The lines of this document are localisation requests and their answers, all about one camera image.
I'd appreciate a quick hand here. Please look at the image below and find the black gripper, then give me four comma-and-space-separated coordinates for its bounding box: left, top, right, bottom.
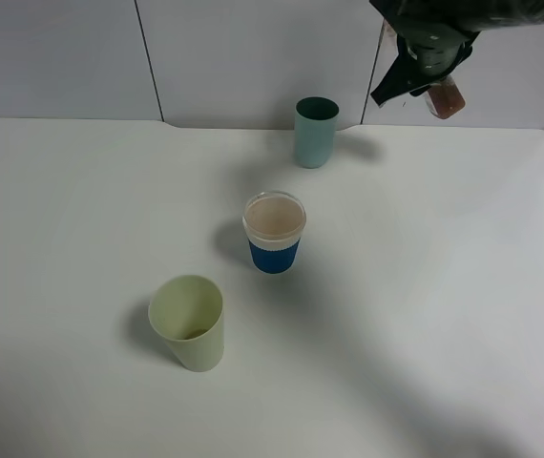
370, 0, 544, 108

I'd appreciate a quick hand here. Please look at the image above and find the clear plastic drink bottle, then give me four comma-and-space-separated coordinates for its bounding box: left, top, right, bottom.
396, 32, 471, 119

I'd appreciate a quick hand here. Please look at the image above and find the teal plastic cup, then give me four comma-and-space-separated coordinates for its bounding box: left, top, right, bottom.
294, 96, 340, 169

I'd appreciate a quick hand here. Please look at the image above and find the glass cup blue sleeve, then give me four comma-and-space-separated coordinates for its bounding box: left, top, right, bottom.
242, 191, 306, 274

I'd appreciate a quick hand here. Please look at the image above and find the light green plastic cup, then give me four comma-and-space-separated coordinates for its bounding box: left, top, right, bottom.
148, 275, 224, 372

